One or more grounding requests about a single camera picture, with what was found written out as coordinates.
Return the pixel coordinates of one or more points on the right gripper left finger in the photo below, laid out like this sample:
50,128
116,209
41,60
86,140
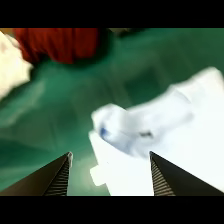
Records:
46,180

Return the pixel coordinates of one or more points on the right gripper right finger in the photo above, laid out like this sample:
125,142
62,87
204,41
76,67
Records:
176,180

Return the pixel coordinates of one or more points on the white T-shirt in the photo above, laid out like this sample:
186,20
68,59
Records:
186,140

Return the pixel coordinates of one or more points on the white garment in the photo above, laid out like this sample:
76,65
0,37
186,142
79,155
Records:
10,66

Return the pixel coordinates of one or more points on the red garment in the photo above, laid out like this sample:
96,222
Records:
60,45

